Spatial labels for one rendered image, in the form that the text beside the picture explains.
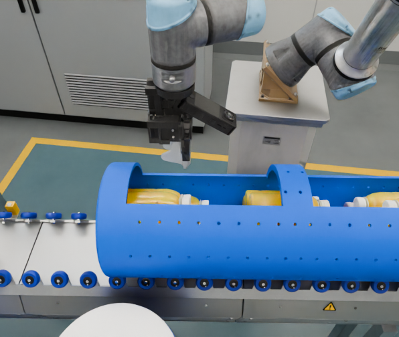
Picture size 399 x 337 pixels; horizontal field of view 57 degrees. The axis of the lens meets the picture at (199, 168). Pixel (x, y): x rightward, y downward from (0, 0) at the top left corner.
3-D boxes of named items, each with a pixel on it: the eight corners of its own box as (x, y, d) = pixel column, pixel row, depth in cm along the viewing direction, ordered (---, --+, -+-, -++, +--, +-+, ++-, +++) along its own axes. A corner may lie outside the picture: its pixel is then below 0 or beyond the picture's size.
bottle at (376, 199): (420, 193, 100) (355, 192, 100) (435, 191, 93) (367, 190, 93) (422, 218, 99) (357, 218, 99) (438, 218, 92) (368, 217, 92)
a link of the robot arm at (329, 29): (305, 36, 119) (344, 7, 111) (324, 71, 116) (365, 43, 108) (289, 27, 110) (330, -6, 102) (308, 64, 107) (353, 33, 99)
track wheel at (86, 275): (80, 269, 96) (77, 273, 94) (98, 270, 96) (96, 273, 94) (81, 286, 97) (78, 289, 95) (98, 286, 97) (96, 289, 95)
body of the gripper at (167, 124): (153, 122, 76) (148, 70, 68) (195, 122, 76) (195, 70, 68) (149, 147, 71) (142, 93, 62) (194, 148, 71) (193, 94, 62)
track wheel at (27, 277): (23, 269, 97) (19, 272, 95) (40, 269, 97) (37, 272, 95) (24, 285, 97) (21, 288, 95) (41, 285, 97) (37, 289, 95)
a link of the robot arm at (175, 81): (196, 49, 65) (195, 73, 59) (196, 71, 68) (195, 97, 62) (153, 48, 65) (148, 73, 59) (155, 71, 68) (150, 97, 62)
